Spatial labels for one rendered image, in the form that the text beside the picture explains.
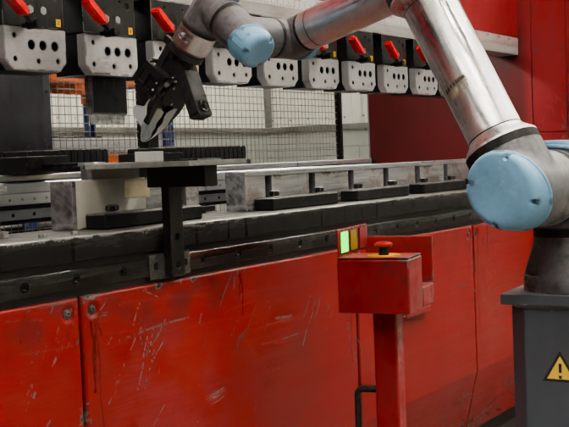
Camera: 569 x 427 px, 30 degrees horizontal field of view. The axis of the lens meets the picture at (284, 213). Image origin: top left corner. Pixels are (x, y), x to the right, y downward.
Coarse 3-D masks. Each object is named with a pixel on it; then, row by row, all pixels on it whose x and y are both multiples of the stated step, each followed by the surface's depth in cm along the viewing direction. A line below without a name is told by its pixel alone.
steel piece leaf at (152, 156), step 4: (136, 152) 209; (140, 152) 210; (144, 152) 211; (148, 152) 212; (152, 152) 213; (156, 152) 214; (160, 152) 215; (136, 156) 209; (140, 156) 210; (144, 156) 211; (148, 156) 212; (152, 156) 213; (156, 156) 214; (160, 156) 215; (136, 160) 209; (140, 160) 210; (144, 160) 211; (148, 160) 212; (152, 160) 213; (156, 160) 214; (160, 160) 215
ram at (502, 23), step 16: (176, 0) 228; (192, 0) 233; (240, 0) 247; (320, 0) 277; (464, 0) 351; (480, 0) 362; (496, 0) 374; (512, 0) 386; (272, 16) 258; (288, 16) 264; (480, 16) 362; (496, 16) 373; (512, 16) 386; (384, 32) 305; (400, 32) 313; (496, 32) 373; (512, 32) 386; (496, 48) 373; (512, 48) 386
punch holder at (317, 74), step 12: (336, 48) 283; (300, 60) 272; (312, 60) 272; (324, 60) 277; (336, 60) 282; (300, 72) 273; (312, 72) 272; (324, 72) 277; (336, 72) 282; (300, 84) 273; (312, 84) 272; (324, 84) 277; (336, 84) 282
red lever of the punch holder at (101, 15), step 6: (84, 0) 201; (90, 0) 200; (84, 6) 201; (90, 6) 201; (96, 6) 202; (90, 12) 202; (96, 12) 202; (102, 12) 203; (96, 18) 203; (102, 18) 203; (102, 24) 204; (108, 24) 205; (102, 30) 208; (108, 30) 206; (114, 30) 205; (108, 36) 207
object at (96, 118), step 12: (96, 84) 212; (108, 84) 215; (120, 84) 218; (96, 96) 212; (108, 96) 215; (120, 96) 218; (96, 108) 212; (108, 108) 215; (120, 108) 218; (96, 120) 213; (108, 120) 216; (120, 120) 219
